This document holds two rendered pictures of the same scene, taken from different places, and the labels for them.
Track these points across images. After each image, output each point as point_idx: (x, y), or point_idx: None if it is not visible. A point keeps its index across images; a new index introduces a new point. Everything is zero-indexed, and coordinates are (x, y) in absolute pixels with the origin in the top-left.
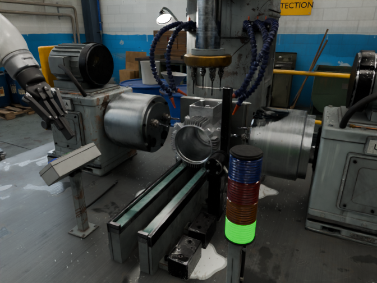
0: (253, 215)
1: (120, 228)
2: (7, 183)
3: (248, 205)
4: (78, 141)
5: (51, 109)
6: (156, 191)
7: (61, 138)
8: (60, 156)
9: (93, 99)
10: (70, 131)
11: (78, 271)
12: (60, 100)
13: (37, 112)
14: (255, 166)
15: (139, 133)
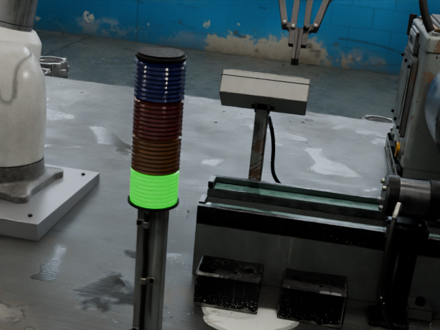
0: (140, 160)
1: (213, 188)
2: (306, 137)
3: (135, 134)
4: (401, 114)
5: (296, 12)
6: (329, 201)
7: (396, 103)
8: (243, 71)
9: (431, 38)
10: (294, 52)
11: (173, 220)
12: (322, 7)
13: (279, 10)
14: (139, 70)
15: (435, 121)
